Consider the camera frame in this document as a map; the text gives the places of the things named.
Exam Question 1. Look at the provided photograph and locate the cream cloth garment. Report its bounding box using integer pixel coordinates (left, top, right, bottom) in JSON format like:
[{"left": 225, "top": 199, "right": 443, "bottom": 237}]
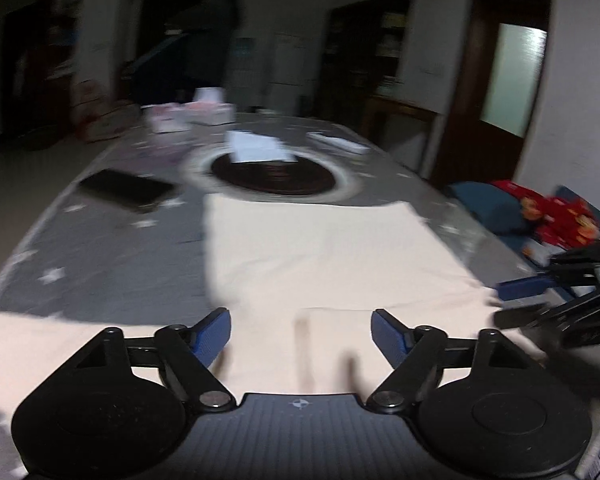
[{"left": 0, "top": 194, "right": 548, "bottom": 413}]

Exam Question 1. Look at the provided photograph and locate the wooden door with glass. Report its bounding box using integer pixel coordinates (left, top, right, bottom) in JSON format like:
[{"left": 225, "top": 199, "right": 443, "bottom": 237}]
[{"left": 430, "top": 0, "right": 553, "bottom": 192}]

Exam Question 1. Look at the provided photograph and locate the black smartphone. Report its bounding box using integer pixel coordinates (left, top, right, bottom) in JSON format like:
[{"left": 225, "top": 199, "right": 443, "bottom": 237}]
[{"left": 78, "top": 169, "right": 176, "bottom": 212}]

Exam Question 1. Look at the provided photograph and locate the dark wooden cabinet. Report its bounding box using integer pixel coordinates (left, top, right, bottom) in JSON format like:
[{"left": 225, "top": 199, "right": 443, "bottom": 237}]
[{"left": 321, "top": 0, "right": 414, "bottom": 102}]

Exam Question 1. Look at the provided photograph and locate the small white box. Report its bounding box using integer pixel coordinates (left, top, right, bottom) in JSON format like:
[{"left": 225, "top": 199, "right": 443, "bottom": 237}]
[{"left": 192, "top": 87, "right": 227, "bottom": 106}]

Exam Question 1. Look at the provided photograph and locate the white paper sheet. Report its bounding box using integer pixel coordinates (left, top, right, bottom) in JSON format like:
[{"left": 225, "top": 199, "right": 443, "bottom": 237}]
[{"left": 226, "top": 130, "right": 301, "bottom": 164}]

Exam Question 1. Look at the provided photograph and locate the white remote control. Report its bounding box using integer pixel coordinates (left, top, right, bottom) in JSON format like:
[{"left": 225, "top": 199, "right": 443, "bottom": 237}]
[{"left": 306, "top": 131, "right": 372, "bottom": 155}]

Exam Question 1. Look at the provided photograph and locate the round dark table hotplate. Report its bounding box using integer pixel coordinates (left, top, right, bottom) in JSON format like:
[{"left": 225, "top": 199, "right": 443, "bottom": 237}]
[{"left": 211, "top": 152, "right": 339, "bottom": 197}]

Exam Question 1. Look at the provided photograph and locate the cardboard box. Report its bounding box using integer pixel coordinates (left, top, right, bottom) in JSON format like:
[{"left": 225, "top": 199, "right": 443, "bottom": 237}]
[{"left": 70, "top": 79, "right": 143, "bottom": 142}]

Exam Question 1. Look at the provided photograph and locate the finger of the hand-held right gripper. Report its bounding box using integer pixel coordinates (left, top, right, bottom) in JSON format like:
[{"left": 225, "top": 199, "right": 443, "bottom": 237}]
[
  {"left": 493, "top": 301, "right": 573, "bottom": 332},
  {"left": 495, "top": 272, "right": 561, "bottom": 302}
]

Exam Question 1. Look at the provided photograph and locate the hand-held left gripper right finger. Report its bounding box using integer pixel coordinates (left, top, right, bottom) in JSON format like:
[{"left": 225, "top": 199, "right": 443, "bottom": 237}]
[{"left": 366, "top": 308, "right": 537, "bottom": 415}]

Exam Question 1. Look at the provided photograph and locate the small wooden side table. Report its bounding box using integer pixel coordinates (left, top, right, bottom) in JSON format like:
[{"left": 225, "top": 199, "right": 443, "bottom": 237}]
[{"left": 361, "top": 94, "right": 440, "bottom": 173}]

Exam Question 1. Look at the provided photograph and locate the grey star-print tablecloth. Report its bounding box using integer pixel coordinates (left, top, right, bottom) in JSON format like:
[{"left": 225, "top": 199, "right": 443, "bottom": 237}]
[{"left": 0, "top": 110, "right": 546, "bottom": 480}]

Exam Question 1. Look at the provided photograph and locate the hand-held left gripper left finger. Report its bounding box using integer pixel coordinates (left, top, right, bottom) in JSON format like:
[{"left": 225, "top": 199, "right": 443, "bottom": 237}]
[{"left": 69, "top": 307, "right": 234, "bottom": 414}]

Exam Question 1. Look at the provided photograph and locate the teal cushion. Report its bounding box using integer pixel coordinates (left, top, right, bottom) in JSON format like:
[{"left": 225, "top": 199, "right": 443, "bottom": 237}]
[{"left": 447, "top": 181, "right": 533, "bottom": 235}]

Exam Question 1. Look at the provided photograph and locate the white refrigerator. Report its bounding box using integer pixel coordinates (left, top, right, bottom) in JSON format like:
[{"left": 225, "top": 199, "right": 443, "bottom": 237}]
[{"left": 269, "top": 32, "right": 312, "bottom": 117}]

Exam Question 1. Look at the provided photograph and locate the pink tissue pack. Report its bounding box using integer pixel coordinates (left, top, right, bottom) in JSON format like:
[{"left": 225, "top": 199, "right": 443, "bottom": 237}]
[
  {"left": 144, "top": 104, "right": 191, "bottom": 134},
  {"left": 186, "top": 101, "right": 237, "bottom": 126}
]

